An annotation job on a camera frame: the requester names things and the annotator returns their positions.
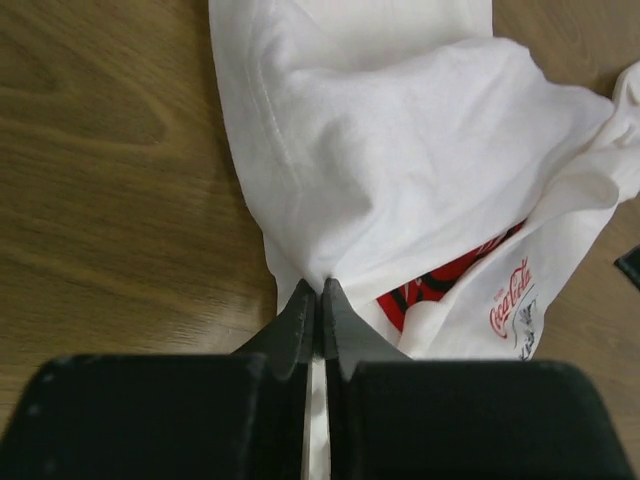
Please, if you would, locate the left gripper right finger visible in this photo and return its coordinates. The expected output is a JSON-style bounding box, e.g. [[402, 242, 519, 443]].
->
[[321, 278, 409, 383]]

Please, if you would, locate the white Coca-Cola t-shirt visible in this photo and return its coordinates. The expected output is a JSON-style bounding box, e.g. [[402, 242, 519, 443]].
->
[[209, 1, 639, 479]]

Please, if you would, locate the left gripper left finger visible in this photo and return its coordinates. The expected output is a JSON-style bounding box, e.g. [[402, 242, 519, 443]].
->
[[234, 280, 316, 380]]

